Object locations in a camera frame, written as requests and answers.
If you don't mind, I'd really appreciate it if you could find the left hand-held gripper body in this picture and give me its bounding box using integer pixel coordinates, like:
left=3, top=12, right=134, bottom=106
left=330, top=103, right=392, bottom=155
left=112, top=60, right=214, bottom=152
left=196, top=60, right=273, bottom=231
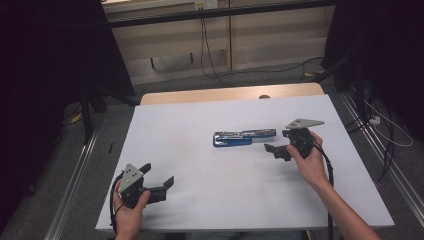
left=117, top=162, right=148, bottom=210

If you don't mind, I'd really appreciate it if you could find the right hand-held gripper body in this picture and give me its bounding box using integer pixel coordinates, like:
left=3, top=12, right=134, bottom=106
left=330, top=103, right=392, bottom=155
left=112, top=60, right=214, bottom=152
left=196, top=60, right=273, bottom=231
left=285, top=118, right=326, bottom=160

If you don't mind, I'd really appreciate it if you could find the blue stapler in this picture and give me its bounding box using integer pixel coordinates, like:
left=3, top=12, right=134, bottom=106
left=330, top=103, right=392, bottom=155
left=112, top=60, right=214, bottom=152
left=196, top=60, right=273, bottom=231
left=212, top=128, right=278, bottom=148

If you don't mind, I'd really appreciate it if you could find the person's right hand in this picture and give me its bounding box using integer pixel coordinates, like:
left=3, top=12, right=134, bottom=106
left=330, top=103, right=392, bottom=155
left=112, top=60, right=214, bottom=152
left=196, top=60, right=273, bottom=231
left=286, top=131, right=332, bottom=193

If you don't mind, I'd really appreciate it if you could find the person's left hand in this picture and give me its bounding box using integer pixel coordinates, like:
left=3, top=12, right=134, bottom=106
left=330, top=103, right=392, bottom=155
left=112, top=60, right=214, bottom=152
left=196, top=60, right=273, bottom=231
left=112, top=181, right=152, bottom=235

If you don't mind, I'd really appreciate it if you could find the yellow floor tape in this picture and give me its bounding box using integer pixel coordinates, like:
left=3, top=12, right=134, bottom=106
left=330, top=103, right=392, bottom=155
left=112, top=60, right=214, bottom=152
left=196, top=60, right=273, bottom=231
left=67, top=111, right=84, bottom=125
left=303, top=69, right=326, bottom=78

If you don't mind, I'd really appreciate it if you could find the black metal stand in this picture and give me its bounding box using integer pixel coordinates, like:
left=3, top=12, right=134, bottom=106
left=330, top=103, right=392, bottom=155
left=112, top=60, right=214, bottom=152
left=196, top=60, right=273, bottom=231
left=312, top=52, right=369, bottom=116
left=79, top=82, right=138, bottom=146

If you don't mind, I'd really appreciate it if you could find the light wooden cabinet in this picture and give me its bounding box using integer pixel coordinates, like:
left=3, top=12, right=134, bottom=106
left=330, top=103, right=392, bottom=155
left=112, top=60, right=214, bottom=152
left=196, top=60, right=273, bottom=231
left=100, top=0, right=336, bottom=86

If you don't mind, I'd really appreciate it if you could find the dark curtain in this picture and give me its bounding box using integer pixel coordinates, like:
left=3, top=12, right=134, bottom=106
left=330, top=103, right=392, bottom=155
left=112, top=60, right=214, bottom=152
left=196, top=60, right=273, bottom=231
left=0, top=0, right=136, bottom=231
left=320, top=0, right=424, bottom=143

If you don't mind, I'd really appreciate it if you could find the black horizontal bar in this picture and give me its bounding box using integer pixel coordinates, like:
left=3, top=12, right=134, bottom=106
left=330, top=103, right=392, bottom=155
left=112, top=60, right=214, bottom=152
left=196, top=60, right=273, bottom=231
left=107, top=0, right=336, bottom=29

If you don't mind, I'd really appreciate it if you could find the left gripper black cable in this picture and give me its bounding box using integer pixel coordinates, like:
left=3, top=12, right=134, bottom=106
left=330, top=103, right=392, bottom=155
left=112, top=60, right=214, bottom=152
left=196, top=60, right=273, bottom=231
left=109, top=171, right=125, bottom=234

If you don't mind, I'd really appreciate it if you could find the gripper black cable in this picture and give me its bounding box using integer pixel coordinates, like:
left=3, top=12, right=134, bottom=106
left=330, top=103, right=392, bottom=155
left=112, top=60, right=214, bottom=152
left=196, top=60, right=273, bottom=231
left=310, top=139, right=336, bottom=240
left=109, top=171, right=125, bottom=234

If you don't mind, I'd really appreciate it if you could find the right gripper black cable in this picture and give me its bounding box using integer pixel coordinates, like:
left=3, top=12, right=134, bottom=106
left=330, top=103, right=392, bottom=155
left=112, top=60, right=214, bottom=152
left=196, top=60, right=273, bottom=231
left=310, top=139, right=336, bottom=240

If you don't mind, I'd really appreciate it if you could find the aluminium floor rail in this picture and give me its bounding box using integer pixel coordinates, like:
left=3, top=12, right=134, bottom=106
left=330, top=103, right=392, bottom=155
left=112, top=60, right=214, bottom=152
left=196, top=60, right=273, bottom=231
left=44, top=130, right=100, bottom=240
left=339, top=91, right=424, bottom=218

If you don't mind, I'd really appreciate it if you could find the long black floor cable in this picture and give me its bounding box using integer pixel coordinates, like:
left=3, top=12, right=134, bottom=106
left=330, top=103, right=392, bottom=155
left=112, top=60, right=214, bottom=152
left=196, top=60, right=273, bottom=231
left=213, top=55, right=325, bottom=84

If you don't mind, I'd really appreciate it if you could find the bundle of black cables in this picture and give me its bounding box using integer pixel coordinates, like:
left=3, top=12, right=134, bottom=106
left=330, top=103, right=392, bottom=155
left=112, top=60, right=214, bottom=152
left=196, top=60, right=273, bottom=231
left=344, top=83, right=397, bottom=183

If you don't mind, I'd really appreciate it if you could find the white cable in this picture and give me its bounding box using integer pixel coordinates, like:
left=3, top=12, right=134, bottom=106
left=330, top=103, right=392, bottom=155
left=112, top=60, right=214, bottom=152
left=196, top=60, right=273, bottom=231
left=362, top=99, right=415, bottom=148

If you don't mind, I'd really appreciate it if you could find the black hanging cable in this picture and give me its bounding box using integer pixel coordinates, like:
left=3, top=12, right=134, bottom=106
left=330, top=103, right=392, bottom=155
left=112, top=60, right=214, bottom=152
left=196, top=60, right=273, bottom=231
left=198, top=17, right=231, bottom=88

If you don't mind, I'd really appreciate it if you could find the white wall socket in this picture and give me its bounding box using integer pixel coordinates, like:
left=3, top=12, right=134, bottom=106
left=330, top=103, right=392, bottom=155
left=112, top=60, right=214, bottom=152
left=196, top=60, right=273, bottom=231
left=194, top=0, right=220, bottom=11

